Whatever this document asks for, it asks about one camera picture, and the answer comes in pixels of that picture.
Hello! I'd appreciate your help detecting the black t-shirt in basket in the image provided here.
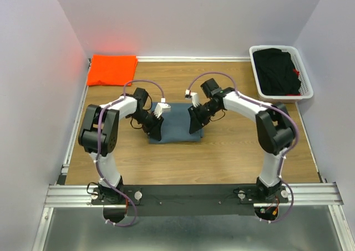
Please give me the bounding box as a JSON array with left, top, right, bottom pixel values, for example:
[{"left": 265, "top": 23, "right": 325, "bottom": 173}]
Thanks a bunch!
[{"left": 252, "top": 48, "right": 296, "bottom": 96}]

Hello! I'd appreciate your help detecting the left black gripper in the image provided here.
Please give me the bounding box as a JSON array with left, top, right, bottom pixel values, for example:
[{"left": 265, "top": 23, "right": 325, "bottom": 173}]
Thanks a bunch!
[{"left": 128, "top": 110, "right": 164, "bottom": 141}]

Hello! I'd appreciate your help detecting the red garment in basket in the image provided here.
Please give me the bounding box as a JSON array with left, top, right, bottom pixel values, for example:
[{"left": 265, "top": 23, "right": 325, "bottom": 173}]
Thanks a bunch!
[{"left": 284, "top": 69, "right": 301, "bottom": 96}]

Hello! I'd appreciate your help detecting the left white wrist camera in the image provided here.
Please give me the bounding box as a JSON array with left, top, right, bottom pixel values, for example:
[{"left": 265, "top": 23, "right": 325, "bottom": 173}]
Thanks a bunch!
[{"left": 153, "top": 103, "right": 171, "bottom": 118}]

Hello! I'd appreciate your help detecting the folded orange t-shirt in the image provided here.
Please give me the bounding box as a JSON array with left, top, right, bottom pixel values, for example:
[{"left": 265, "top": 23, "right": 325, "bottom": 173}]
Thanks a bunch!
[{"left": 87, "top": 54, "right": 138, "bottom": 86}]

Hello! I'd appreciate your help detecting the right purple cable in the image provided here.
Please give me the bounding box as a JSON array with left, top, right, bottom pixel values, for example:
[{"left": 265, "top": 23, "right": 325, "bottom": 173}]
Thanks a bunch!
[{"left": 185, "top": 71, "right": 300, "bottom": 224}]

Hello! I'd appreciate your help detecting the blue-grey t-shirt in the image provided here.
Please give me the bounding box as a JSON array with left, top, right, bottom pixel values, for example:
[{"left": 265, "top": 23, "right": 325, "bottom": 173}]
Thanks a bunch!
[{"left": 149, "top": 103, "right": 204, "bottom": 144}]

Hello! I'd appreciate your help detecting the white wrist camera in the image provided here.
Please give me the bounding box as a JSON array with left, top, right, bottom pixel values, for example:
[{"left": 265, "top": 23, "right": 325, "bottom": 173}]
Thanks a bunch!
[
  {"left": 185, "top": 89, "right": 200, "bottom": 107},
  {"left": 153, "top": 103, "right": 171, "bottom": 118}
]

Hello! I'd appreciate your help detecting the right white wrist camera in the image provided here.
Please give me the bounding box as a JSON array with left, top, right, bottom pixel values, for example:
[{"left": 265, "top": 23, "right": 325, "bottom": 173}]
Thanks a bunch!
[{"left": 185, "top": 89, "right": 200, "bottom": 107}]

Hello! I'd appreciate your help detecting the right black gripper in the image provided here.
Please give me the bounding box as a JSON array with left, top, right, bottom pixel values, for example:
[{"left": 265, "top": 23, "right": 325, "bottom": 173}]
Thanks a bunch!
[{"left": 187, "top": 101, "right": 221, "bottom": 134}]

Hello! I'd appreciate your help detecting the aluminium rail frame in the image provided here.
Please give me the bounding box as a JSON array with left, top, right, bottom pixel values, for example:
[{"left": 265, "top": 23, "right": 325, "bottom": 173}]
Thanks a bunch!
[{"left": 31, "top": 57, "right": 355, "bottom": 251}]

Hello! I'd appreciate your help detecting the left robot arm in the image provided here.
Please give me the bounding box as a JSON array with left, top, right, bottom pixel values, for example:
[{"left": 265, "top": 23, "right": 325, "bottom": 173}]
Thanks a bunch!
[{"left": 78, "top": 88, "right": 171, "bottom": 204}]

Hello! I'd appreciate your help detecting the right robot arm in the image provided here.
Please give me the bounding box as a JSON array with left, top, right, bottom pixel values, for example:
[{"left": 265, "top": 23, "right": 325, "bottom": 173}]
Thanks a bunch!
[{"left": 185, "top": 78, "right": 299, "bottom": 202}]

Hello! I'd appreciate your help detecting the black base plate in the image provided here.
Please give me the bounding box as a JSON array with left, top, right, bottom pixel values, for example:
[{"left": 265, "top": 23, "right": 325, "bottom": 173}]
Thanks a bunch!
[{"left": 87, "top": 184, "right": 289, "bottom": 222}]

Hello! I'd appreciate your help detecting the white laundry basket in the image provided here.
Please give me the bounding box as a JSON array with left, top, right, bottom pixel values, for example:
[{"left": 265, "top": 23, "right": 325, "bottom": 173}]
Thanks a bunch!
[{"left": 249, "top": 45, "right": 313, "bottom": 103}]

